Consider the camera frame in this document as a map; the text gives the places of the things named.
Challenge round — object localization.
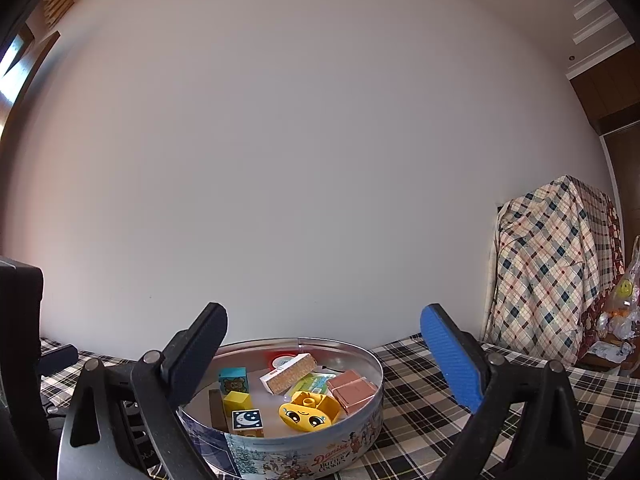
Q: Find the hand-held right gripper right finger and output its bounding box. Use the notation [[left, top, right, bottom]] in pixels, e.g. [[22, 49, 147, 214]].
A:
[[420, 303, 588, 480]]

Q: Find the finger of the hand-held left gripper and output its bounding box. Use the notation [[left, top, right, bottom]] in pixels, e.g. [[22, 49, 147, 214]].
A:
[[39, 345, 79, 376]]

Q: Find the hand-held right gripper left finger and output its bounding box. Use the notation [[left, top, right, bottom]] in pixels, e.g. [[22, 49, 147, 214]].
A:
[[57, 302, 229, 480]]

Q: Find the teal toy block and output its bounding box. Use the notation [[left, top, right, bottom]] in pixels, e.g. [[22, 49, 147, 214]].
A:
[[218, 366, 249, 395]]

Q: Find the dark brown bar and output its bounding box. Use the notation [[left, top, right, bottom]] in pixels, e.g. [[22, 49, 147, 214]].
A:
[[207, 388, 230, 433]]

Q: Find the plain yellow toy block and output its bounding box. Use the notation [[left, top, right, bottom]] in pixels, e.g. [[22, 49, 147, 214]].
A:
[[222, 390, 252, 417]]

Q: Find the moon print toy block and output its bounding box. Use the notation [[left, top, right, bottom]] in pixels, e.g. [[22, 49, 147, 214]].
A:
[[231, 408, 265, 439]]

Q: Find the white box with red label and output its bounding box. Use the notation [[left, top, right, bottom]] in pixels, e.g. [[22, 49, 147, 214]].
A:
[[259, 353, 319, 396]]

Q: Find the brown rectangular box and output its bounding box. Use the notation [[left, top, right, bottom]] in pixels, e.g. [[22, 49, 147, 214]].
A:
[[326, 370, 379, 415]]

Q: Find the yellow face toy block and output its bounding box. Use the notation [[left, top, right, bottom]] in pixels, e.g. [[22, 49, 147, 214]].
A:
[[278, 391, 342, 433]]

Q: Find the green white packet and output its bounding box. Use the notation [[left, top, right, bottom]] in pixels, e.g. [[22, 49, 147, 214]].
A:
[[290, 372, 337, 398]]

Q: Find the round blue cookie tin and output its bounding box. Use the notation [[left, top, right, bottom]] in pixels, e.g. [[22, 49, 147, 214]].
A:
[[177, 337, 385, 480]]

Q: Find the black white plaid blanket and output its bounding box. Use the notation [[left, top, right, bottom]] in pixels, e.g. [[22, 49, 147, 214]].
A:
[[37, 332, 640, 480]]

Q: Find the beige diamond plaid cloth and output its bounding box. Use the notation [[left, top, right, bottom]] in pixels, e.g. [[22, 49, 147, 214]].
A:
[[482, 175, 621, 373]]

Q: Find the plastic bag with smiley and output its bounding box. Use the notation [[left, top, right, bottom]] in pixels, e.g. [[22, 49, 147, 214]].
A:
[[597, 235, 640, 361]]

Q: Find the red floral cloth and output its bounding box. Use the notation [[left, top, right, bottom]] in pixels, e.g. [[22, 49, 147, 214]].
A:
[[582, 200, 626, 356]]

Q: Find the brown wooden wardrobe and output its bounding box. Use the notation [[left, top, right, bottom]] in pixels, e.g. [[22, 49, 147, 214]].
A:
[[570, 62, 640, 136]]

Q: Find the wooden slatted grille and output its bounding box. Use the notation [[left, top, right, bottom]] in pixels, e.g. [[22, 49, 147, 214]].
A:
[[42, 0, 73, 26]]

